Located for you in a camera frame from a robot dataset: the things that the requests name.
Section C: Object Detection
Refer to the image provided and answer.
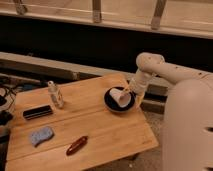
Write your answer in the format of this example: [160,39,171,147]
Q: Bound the blue sponge cloth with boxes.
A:
[29,127,54,147]

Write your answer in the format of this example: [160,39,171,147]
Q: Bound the black cables and devices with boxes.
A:
[0,77,18,141]

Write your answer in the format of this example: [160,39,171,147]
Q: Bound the small clear bottle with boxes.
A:
[48,81,64,109]

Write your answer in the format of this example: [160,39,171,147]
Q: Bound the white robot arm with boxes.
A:
[128,52,213,171]

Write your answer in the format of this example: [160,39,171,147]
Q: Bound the black rectangular case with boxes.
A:
[23,105,53,120]

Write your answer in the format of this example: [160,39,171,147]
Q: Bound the reddish brown oblong case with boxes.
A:
[66,136,88,156]

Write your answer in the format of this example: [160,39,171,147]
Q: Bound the white ceramic cup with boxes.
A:
[109,88,131,108]

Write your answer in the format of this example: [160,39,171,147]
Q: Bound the black round bowl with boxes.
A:
[104,87,135,112]

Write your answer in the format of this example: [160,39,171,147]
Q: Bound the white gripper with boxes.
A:
[122,69,155,108]

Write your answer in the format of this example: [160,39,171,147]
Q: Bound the wooden table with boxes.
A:
[6,74,158,171]

